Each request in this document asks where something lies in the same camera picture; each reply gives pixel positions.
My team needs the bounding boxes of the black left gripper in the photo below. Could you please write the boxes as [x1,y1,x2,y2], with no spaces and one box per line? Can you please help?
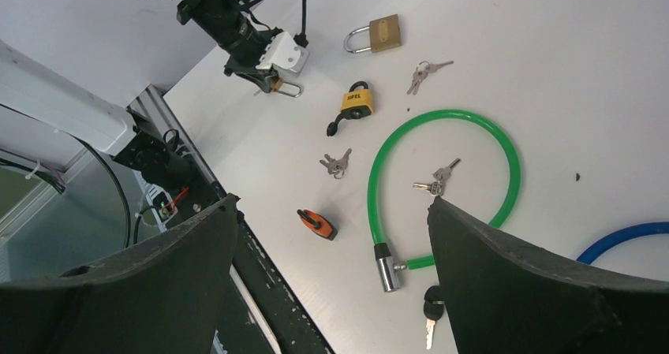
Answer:
[223,38,279,93]

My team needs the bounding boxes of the brass padlock silver keys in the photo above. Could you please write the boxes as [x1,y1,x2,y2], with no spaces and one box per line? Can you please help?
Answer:
[320,148,352,180]

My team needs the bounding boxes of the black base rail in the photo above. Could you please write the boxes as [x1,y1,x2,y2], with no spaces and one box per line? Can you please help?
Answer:
[129,84,334,353]

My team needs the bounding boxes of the large brass padlock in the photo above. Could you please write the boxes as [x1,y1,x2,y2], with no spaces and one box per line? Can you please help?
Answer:
[342,14,402,54]

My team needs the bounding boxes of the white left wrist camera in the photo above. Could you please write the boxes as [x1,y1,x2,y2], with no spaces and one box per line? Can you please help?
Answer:
[255,32,309,77]

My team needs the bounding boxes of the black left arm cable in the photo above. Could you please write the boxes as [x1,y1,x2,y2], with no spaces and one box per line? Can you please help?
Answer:
[293,0,309,49]

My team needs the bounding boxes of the orange padlock black keys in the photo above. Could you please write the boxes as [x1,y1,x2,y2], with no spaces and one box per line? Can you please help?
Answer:
[423,285,445,350]

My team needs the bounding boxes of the blue cable lock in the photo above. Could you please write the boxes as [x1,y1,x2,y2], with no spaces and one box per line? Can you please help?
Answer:
[576,222,668,265]

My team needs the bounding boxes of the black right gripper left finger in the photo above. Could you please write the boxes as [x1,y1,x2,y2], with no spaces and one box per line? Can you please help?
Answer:
[1,194,240,353]

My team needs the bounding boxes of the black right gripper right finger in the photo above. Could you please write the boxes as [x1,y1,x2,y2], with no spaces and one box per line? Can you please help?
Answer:
[427,197,668,353]

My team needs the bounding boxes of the green lock silver keys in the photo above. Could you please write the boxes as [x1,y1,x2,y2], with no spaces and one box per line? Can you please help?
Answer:
[413,158,461,196]

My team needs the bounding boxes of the small brass padlock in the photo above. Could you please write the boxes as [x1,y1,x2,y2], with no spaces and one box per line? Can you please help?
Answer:
[251,76,304,99]

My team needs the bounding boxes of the green cable lock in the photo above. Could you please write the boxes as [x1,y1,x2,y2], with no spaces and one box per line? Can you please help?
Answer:
[365,109,524,293]

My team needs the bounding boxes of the yellow tag padlock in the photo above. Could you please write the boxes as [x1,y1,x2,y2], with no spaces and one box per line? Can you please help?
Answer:
[326,80,374,137]

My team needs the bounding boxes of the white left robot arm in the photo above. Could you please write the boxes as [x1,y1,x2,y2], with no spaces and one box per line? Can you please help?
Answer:
[1,0,282,191]

